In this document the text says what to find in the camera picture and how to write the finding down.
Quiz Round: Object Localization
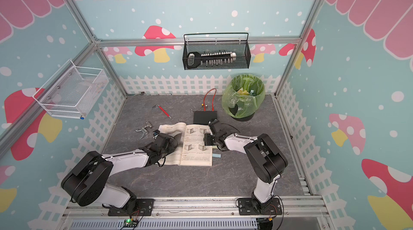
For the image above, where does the sketch drawing book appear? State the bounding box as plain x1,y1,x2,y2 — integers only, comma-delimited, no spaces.
159,122,213,167

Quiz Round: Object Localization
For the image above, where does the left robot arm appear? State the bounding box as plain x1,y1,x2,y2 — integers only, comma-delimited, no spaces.
61,133,179,214

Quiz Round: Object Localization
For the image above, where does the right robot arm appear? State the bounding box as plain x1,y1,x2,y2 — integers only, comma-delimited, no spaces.
204,119,288,205

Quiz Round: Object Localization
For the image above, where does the small metal clamp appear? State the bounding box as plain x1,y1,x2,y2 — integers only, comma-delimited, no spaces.
135,121,153,140

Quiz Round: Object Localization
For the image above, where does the black flat box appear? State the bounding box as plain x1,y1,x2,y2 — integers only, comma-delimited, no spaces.
193,111,217,125

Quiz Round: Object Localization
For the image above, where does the green bagged trash bin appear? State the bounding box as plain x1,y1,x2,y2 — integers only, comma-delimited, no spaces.
222,74,266,121

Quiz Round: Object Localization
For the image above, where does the black socket bit holder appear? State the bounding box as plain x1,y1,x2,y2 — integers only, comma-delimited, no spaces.
184,51,237,69

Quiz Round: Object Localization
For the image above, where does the green circuit board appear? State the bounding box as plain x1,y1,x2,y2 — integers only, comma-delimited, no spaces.
123,219,139,229

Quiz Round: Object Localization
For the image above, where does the red cable loop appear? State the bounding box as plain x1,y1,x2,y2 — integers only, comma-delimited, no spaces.
202,88,217,112

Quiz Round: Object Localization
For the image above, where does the red handled tool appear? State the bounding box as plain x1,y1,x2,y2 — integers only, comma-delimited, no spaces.
152,105,172,120

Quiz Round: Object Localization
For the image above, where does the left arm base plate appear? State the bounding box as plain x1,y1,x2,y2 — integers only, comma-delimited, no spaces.
108,199,155,217

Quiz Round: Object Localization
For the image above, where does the black wire wall basket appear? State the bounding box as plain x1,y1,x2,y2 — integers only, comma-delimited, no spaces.
182,33,251,70

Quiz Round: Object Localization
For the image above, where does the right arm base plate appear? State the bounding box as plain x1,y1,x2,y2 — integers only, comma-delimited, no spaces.
236,198,283,217

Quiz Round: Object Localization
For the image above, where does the grey slotted cable duct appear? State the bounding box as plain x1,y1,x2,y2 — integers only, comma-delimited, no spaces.
68,218,258,230

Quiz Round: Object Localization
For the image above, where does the white wire wall basket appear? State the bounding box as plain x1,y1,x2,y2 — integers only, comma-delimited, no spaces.
32,60,109,120

